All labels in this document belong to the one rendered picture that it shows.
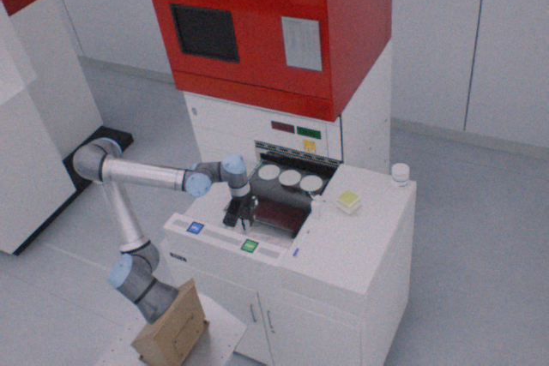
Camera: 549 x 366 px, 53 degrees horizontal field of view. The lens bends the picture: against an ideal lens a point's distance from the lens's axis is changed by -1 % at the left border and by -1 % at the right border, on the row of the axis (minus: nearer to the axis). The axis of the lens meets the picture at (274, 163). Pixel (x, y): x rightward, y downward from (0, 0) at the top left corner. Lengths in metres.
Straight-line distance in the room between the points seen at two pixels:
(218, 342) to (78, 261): 1.81
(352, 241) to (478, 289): 1.26
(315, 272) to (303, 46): 0.85
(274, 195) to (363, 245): 0.52
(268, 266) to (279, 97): 0.71
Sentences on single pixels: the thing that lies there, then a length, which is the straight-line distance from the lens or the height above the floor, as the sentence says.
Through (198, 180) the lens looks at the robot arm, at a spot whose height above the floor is 1.46.
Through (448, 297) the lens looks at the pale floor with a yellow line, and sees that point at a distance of 3.24.
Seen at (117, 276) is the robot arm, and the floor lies 1.18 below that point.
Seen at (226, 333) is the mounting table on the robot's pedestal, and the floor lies 0.82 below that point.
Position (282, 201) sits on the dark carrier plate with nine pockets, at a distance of 2.45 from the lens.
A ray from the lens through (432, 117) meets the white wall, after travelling 4.10.
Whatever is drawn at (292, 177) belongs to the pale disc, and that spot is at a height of 0.90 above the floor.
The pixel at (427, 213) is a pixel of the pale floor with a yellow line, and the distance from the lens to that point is 3.63.
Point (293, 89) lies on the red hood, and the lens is 2.29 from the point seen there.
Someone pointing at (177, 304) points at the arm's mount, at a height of 1.08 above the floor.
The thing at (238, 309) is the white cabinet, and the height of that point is 0.53.
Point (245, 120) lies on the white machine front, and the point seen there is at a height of 1.09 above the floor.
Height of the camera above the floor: 2.64
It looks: 41 degrees down
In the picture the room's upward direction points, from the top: 9 degrees counter-clockwise
